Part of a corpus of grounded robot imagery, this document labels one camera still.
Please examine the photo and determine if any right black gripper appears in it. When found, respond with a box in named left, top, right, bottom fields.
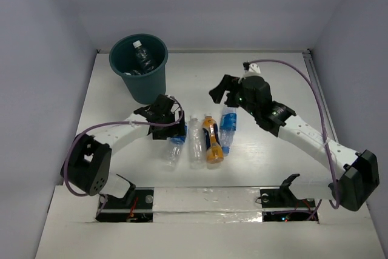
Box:
left=210, top=73, right=259, bottom=116

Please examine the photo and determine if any clear bottle dark blue label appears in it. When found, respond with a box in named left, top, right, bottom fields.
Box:
left=164, top=126, right=187, bottom=170

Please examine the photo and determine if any clear bottle light blue label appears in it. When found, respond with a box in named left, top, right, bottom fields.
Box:
left=219, top=106, right=237, bottom=155

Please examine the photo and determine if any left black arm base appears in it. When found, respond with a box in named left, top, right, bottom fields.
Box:
left=96, top=188, right=154, bottom=223

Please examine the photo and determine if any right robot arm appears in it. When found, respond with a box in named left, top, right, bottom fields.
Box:
left=209, top=75, right=380, bottom=212

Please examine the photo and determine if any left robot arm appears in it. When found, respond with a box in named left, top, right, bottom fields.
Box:
left=61, top=95, right=186, bottom=197

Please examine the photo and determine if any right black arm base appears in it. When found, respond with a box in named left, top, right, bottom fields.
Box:
left=255, top=174, right=319, bottom=223

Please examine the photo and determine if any dark teal plastic bin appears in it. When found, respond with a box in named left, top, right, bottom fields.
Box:
left=109, top=34, right=169, bottom=104

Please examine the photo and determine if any orange juice bottle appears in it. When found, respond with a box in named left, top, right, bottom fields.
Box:
left=202, top=113, right=224, bottom=165

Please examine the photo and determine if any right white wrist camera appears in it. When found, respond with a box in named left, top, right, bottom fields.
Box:
left=238, top=62, right=261, bottom=83

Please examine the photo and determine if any right aluminium rail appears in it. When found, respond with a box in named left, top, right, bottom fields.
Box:
left=302, top=50, right=338, bottom=142

